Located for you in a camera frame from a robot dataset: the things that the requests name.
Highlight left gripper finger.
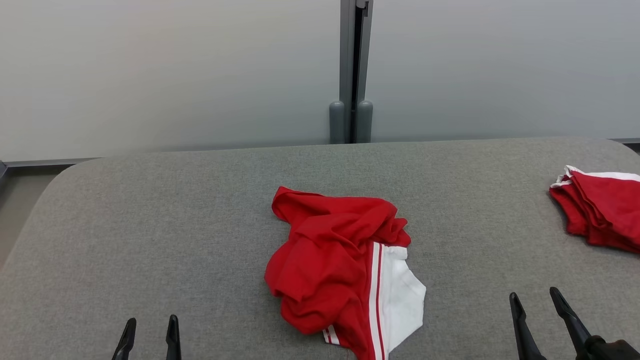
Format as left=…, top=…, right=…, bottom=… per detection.
left=111, top=317, right=137, bottom=360
left=165, top=314, right=182, bottom=360

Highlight grey rounded foot cap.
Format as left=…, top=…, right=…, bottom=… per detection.
left=355, top=100, right=374, bottom=144
left=328, top=100, right=346, bottom=145

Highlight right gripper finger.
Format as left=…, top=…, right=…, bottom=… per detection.
left=549, top=286, right=596, bottom=360
left=508, top=292, right=549, bottom=360

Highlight grey metal partition post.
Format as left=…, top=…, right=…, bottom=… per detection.
left=339, top=0, right=374, bottom=145

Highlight red Bulls print shorts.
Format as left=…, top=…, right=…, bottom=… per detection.
left=549, top=165, right=640, bottom=254

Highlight red and white shorts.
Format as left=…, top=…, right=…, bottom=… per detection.
left=264, top=186, right=427, bottom=360

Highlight grey wall base rail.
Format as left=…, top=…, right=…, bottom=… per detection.
left=0, top=137, right=640, bottom=171

